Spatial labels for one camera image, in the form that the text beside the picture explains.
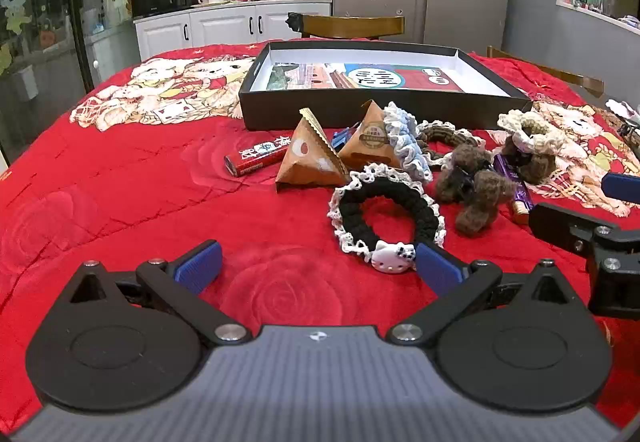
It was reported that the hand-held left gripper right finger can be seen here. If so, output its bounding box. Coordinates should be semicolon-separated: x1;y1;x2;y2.
389;242;573;348

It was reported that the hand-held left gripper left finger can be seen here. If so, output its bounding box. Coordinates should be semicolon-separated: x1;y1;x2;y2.
67;240;252;346

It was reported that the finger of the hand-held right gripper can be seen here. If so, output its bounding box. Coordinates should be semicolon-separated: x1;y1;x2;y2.
602;173;640;204
529;203;640;319

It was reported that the black scrunchie with white lace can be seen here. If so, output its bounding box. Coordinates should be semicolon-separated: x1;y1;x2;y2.
327;163;446;273

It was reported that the purple candy bar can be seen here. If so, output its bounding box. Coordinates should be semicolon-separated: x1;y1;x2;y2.
492;153;535;225

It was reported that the brown fuzzy scrunchie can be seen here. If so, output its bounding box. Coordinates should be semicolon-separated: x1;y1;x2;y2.
501;137;558;185

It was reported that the brown fuzzy hair clip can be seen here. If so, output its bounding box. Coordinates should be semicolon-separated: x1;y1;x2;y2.
434;144;521;237

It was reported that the cream crochet scrunchie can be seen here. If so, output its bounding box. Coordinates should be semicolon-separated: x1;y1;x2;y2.
497;109;566;155

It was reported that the red candy tube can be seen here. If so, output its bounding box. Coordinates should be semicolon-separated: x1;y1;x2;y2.
224;136;293;178

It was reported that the blue white lace scrunchie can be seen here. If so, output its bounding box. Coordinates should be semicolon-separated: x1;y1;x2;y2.
382;102;433;183

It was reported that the brown triangular snack packet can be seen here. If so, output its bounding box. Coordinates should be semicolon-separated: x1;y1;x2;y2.
275;108;351;194
337;100;403;171

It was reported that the black cardboard box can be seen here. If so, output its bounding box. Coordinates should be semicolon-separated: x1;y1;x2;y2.
238;40;534;132

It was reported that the white object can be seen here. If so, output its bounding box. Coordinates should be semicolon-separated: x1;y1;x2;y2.
605;98;640;120

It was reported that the red printed blanket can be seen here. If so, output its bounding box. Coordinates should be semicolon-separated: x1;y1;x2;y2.
0;42;640;428

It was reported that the wooden chair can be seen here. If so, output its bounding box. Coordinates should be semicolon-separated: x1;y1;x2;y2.
487;45;605;98
287;13;406;41

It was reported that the white kitchen cabinet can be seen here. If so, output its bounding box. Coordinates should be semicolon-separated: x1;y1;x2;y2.
132;0;333;63

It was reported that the white bin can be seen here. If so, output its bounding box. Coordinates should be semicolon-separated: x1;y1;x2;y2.
10;65;40;101

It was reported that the glass sliding door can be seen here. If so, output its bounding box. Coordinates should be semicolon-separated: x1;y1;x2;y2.
0;0;143;163

